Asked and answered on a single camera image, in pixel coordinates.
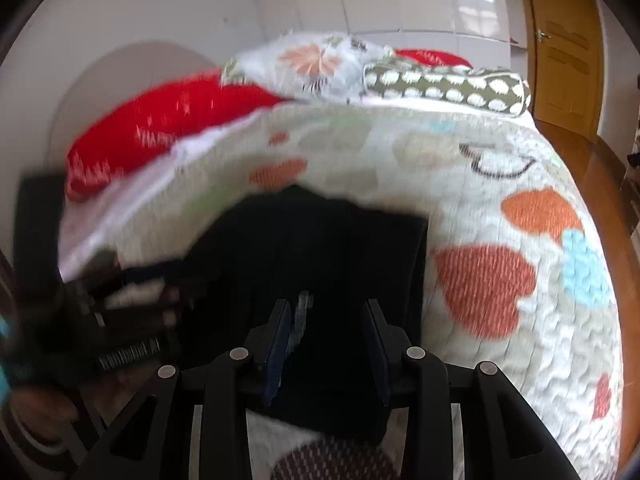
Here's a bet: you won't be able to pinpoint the large red pillow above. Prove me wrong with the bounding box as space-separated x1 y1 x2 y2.
65 70 296 201

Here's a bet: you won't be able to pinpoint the white bed sheet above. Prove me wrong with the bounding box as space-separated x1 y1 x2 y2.
59 127 246 281

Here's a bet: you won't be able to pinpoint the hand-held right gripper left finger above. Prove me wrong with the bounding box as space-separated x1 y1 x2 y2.
75 297 293 480

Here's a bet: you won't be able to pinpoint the heart print quilt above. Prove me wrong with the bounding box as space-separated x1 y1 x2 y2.
57 102 626 480

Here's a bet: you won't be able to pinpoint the green dotted pillow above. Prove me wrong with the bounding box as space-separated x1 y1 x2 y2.
362 57 532 118

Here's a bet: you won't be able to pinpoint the open shelf with clothes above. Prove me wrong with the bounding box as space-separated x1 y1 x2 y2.
622 75 640 233

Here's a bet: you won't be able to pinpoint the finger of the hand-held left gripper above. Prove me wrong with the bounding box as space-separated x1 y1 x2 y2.
95 304 201 333
117 257 211 293

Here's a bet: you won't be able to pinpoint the wooden door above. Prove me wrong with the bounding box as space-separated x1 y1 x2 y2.
520 0 606 138

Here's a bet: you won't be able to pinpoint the black pants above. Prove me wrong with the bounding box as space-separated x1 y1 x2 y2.
185 185 431 446

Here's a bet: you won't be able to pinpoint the person's left forearm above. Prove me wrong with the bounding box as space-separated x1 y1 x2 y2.
0 385 106 476

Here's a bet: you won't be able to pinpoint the floral white pillow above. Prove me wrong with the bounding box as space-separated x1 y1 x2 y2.
222 32 396 103

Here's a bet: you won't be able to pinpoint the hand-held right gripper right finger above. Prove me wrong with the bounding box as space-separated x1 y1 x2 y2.
364 299 581 480

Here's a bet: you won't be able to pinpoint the small red pillow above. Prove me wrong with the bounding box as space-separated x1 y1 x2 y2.
392 49 473 68

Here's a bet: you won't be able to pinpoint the grey arched headboard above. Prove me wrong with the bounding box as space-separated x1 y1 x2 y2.
47 42 221 161

